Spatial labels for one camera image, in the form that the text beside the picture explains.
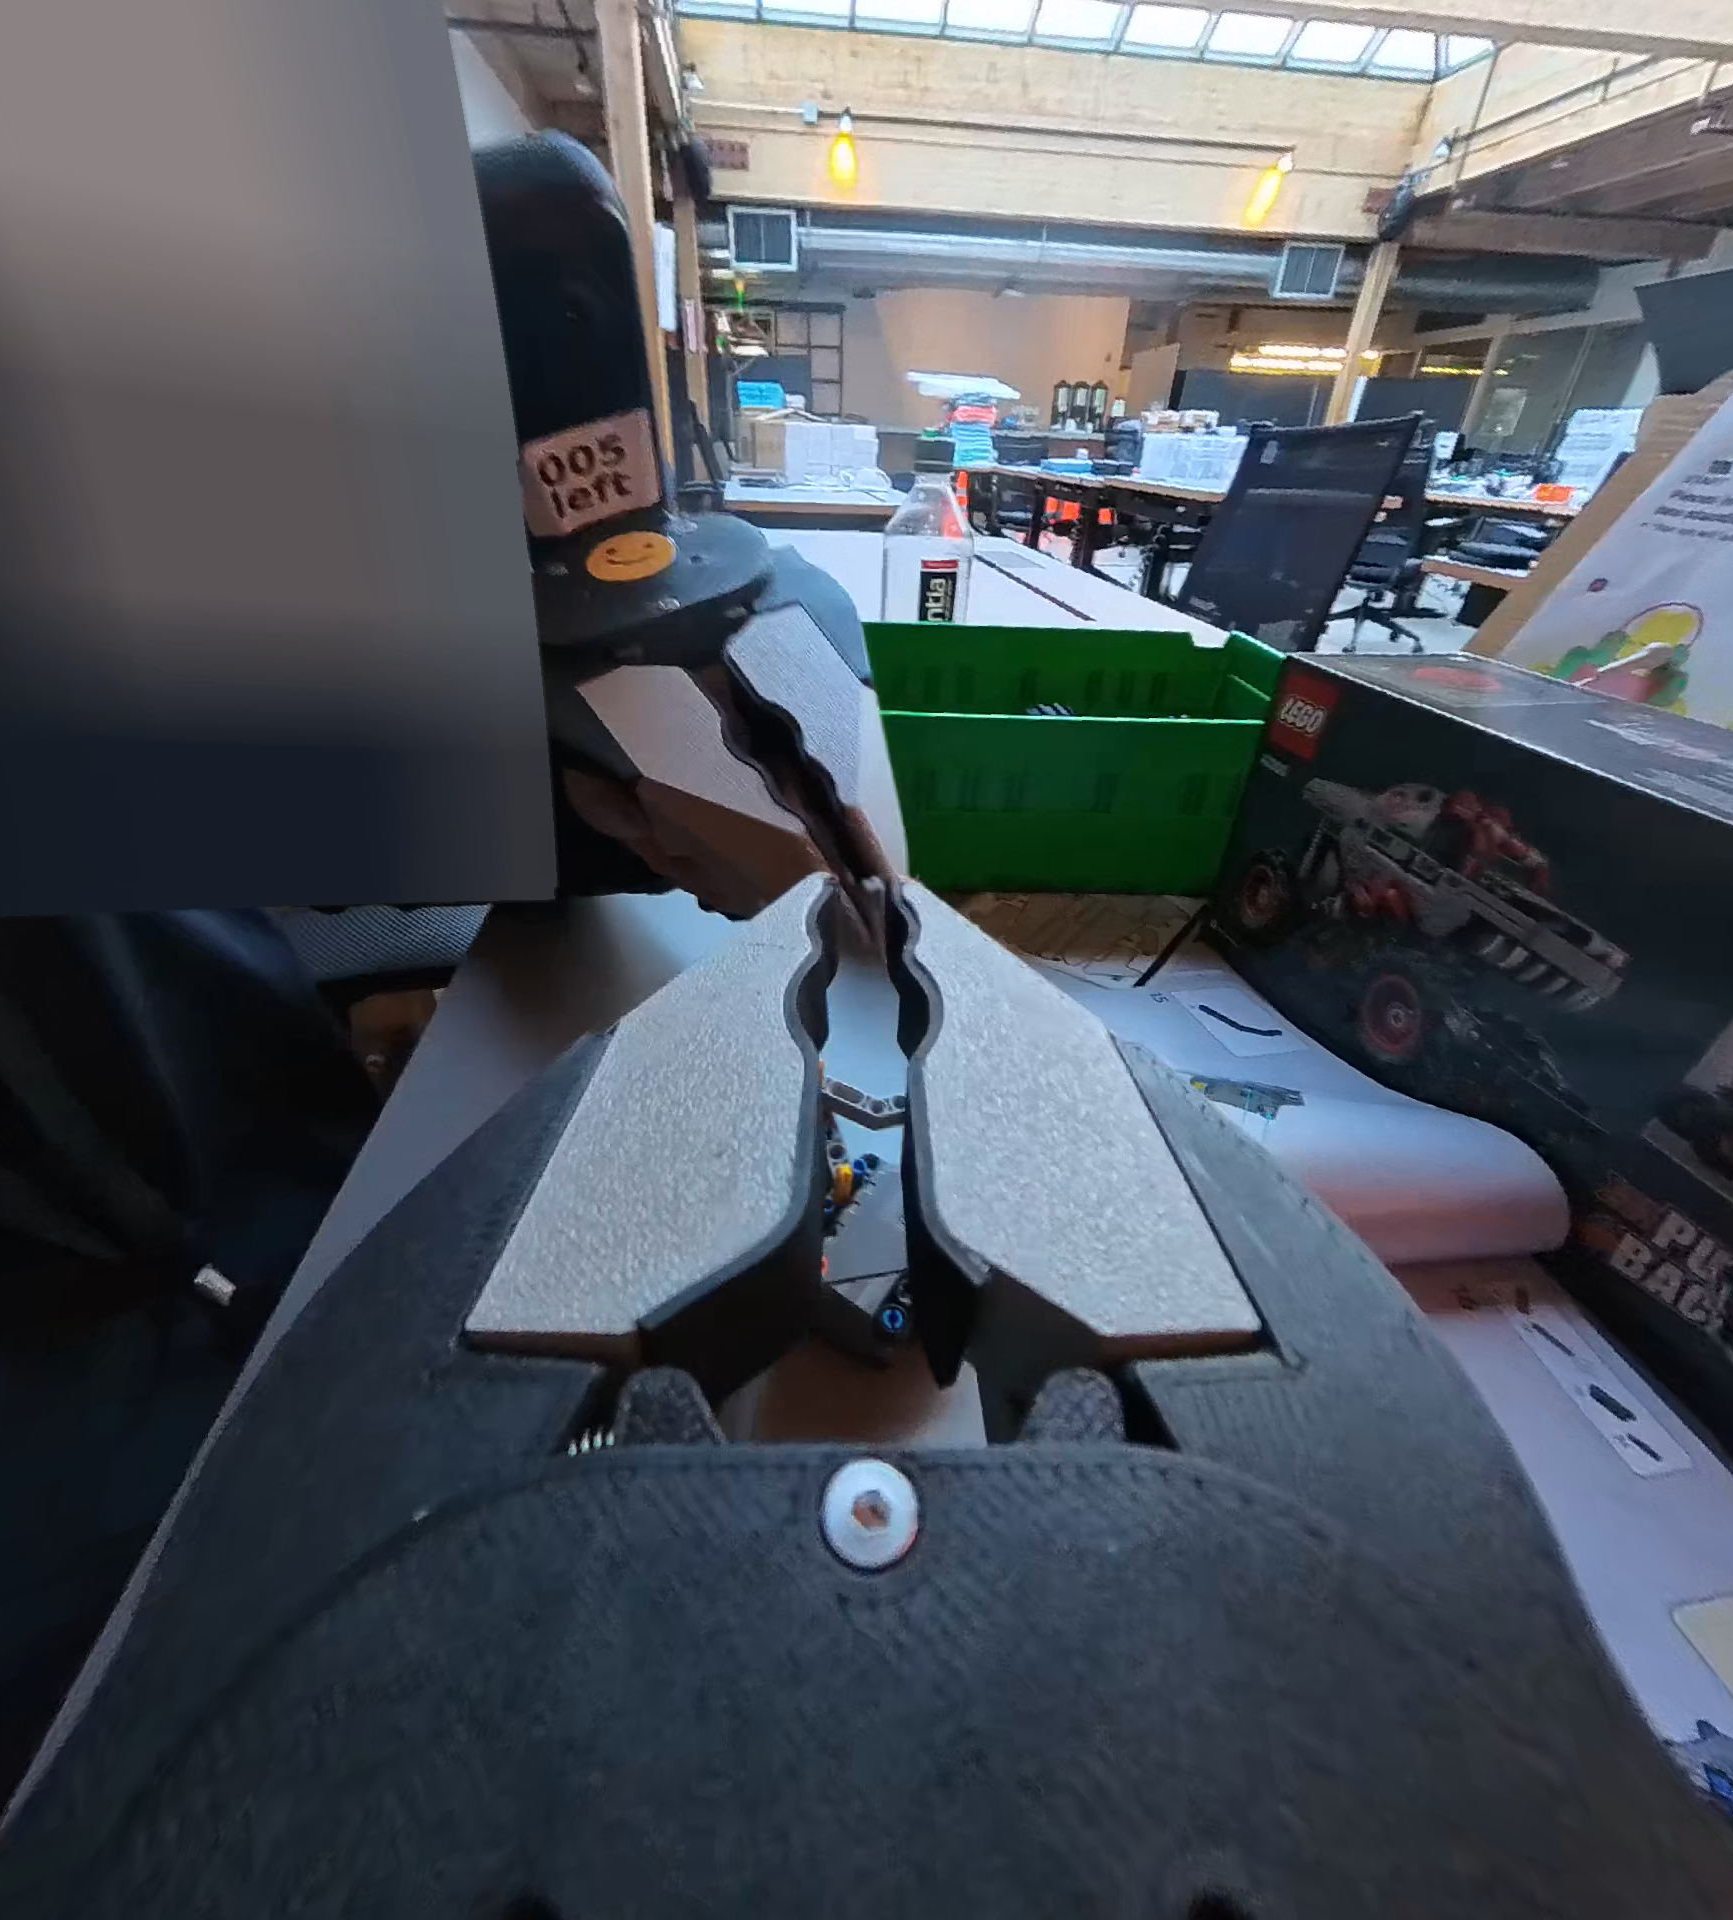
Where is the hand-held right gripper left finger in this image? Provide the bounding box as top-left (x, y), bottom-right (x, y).
top-left (465, 872), bottom-right (842, 1409)

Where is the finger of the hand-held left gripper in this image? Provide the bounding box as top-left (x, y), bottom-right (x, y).
top-left (571, 659), bottom-right (856, 900)
top-left (722, 595), bottom-right (900, 906)

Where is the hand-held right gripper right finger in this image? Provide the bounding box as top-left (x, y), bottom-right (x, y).
top-left (885, 877), bottom-right (1265, 1397)

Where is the partly built lego model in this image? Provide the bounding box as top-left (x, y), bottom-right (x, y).
top-left (812, 1072), bottom-right (917, 1373)

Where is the green plastic bin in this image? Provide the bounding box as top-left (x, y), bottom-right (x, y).
top-left (861, 618), bottom-right (1289, 898)

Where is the black lego set box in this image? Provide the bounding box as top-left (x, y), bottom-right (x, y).
top-left (1202, 652), bottom-right (1733, 1501)

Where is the person's left hand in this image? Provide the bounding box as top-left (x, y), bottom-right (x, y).
top-left (567, 771), bottom-right (898, 920)

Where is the black white printed packet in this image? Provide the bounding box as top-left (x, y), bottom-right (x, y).
top-left (880, 471), bottom-right (976, 628)

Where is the open instruction booklet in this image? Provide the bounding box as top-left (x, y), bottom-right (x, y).
top-left (1047, 959), bottom-right (1733, 1920)

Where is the cluttered background desk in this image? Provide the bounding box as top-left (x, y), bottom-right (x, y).
top-left (957, 441), bottom-right (1589, 576)

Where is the black mesh office chair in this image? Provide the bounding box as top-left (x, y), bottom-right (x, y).
top-left (1173, 411), bottom-right (1431, 653)

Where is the person's dark clothing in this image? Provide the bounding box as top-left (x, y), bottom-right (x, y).
top-left (0, 900), bottom-right (493, 1920)

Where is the printed instruction poster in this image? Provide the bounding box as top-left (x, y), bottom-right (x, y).
top-left (1532, 306), bottom-right (1733, 738)

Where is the grey ventilation duct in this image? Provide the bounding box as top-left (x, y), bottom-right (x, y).
top-left (799, 221), bottom-right (1281, 297)

